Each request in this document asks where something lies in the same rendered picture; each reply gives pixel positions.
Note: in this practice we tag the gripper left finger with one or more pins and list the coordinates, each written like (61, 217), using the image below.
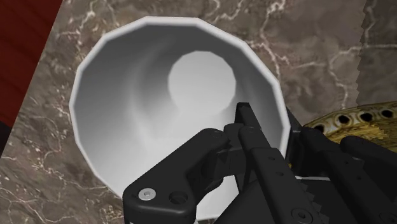
(173, 173)

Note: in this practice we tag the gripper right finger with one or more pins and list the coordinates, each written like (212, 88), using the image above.
(347, 173)

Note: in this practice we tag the white cup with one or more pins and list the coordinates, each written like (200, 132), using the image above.
(130, 118)

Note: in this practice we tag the gold plate with holes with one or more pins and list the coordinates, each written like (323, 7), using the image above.
(373, 124)

